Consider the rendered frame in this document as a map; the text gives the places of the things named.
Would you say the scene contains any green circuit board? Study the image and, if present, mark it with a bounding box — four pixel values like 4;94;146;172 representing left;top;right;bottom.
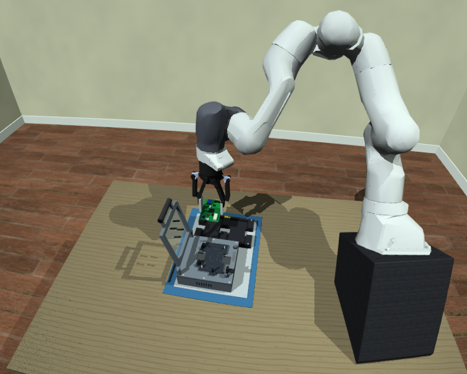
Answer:
199;199;220;222

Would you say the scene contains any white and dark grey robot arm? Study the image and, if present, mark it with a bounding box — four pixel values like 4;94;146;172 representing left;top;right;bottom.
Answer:
195;10;431;255

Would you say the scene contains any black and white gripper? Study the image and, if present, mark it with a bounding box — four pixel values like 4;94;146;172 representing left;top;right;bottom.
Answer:
191;161;231;215

